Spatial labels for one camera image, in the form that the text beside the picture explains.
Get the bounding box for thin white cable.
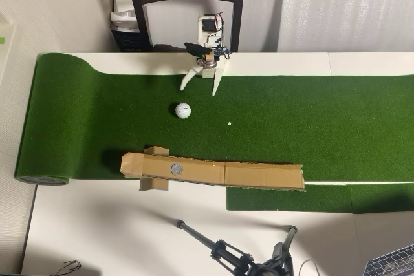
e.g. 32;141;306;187
298;259;321;276

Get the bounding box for gray laptop keyboard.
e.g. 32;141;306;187
362;245;414;276

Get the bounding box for white pleated curtain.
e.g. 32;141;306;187
276;0;414;53

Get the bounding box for long green putting mat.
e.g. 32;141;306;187
14;52;414;187

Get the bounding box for white golf ball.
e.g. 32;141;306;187
175;103;191;119

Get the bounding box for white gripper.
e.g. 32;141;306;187
179;52;232;96

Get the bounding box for green turf mat piece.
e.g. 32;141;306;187
225;184;354;215

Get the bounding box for black flat wrist module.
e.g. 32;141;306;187
184;41;212;58

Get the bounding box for thin dark loose wires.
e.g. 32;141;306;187
53;259;82;274

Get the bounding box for white tray with green tab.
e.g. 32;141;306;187
0;14;17;83

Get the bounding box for black tripod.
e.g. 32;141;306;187
173;219;298;276

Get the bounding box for brown cardboard ramp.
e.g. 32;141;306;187
120;145;307;193

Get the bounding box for dark blue printed box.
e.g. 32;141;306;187
111;28;153;53

